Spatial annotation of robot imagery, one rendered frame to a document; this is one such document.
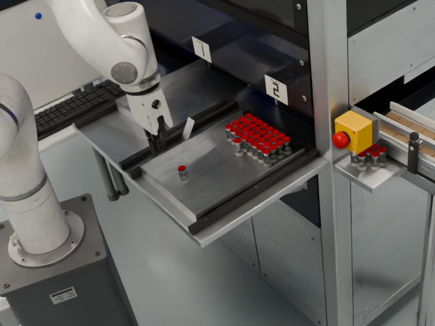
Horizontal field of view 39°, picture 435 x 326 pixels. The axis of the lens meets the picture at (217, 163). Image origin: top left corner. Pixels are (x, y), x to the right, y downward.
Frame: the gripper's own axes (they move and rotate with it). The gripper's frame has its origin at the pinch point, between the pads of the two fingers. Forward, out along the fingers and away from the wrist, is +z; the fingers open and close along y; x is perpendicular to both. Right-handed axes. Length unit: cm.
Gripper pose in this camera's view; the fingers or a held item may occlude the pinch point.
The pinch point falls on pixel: (156, 143)
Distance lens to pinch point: 132.7
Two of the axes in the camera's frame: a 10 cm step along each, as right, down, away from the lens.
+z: 1.5, 7.7, 6.2
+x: -8.0, 4.7, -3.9
